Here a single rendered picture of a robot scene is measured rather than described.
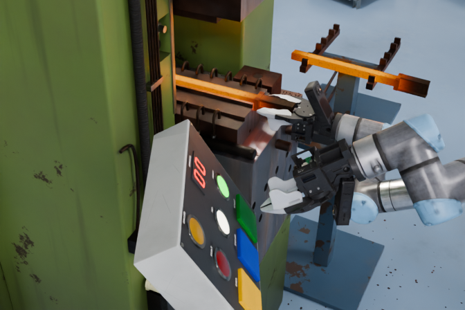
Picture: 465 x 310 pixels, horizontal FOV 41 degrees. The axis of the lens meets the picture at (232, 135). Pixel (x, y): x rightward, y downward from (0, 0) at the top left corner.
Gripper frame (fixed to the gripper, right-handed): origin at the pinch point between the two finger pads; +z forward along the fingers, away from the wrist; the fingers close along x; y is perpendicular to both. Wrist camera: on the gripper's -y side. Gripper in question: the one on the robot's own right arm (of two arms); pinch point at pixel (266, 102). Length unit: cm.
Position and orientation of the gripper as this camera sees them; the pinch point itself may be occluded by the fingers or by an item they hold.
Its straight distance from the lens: 162.0
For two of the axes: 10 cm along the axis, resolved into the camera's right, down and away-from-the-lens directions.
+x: 4.1, -5.2, 7.5
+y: -0.2, 8.2, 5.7
